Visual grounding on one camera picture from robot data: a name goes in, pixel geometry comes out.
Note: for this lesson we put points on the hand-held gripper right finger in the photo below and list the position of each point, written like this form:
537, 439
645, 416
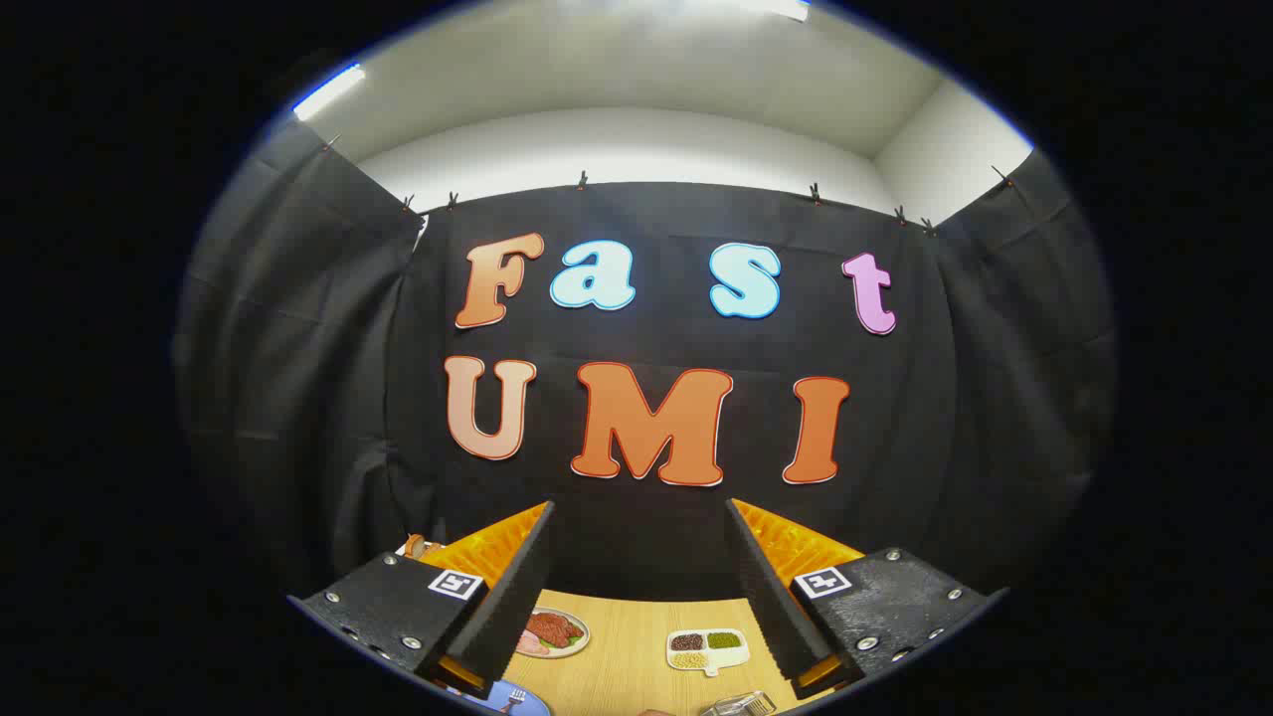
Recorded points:
771, 607

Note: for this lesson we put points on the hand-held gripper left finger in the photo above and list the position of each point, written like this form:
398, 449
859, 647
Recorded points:
507, 617

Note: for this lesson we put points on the pink ham slices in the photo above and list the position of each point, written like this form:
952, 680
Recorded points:
529, 644

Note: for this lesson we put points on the brown meat piece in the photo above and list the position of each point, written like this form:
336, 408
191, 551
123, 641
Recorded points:
552, 628

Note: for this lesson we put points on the pile of green beans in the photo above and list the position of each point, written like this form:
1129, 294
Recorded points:
724, 639

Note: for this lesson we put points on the white divided tray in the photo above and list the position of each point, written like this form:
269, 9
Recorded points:
733, 656

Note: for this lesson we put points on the white oval plate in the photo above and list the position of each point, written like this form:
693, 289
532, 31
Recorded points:
582, 636

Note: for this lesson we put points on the pile of dark red beans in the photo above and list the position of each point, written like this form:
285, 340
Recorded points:
687, 641

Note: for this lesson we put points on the blue round plate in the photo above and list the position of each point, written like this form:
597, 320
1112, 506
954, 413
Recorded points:
534, 705

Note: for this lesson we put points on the pile of yellow soybeans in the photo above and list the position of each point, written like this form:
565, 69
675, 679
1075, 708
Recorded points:
689, 659

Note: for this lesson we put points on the toast slices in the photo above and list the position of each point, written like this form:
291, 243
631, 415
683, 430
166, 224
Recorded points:
418, 544

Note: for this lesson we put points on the white toaster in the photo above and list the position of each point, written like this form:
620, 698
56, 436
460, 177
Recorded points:
403, 548

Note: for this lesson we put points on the row of black cloth clips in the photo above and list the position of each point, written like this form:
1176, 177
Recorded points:
582, 182

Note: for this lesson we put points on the long ceiling light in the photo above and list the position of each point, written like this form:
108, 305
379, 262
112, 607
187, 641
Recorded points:
328, 89
786, 8

